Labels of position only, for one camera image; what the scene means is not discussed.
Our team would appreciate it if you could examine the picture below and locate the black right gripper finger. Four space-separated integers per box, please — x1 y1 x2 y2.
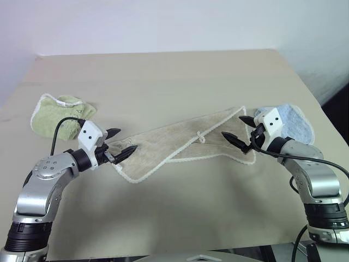
238 115 256 128
221 131 246 150

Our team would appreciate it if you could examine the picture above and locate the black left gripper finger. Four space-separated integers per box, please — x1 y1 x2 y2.
114 146 138 165
106 127 121 140

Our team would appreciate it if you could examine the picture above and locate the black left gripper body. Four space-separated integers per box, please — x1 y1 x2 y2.
95 144 121 166

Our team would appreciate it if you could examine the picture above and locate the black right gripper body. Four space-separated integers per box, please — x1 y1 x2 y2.
241 123 267 154

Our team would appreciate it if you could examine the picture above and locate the beige towel with white trim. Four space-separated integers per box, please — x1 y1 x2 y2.
110 105 257 184

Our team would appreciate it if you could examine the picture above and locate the blue cloth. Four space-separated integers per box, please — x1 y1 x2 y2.
254 103 315 146

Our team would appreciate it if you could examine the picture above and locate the green cloth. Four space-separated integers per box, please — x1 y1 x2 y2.
30 93 98 142

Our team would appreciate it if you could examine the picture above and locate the black upright bar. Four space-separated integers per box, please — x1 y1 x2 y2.
306 242 320 262

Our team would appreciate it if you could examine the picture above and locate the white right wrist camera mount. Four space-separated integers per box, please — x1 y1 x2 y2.
253 107 286 140

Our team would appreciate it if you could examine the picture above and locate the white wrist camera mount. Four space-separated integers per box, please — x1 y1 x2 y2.
77 120 109 171
253 107 286 140

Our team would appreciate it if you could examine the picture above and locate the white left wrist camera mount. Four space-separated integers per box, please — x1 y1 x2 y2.
77 120 109 171

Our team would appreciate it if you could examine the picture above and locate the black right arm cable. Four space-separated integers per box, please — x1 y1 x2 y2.
250 128 349 193

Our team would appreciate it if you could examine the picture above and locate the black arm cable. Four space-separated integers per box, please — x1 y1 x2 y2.
50 117 86 159
250 128 349 193

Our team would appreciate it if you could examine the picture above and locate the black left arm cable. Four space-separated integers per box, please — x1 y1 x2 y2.
50 117 86 159

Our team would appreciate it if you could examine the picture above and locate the black curved cable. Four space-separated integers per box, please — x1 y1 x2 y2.
292 224 311 262

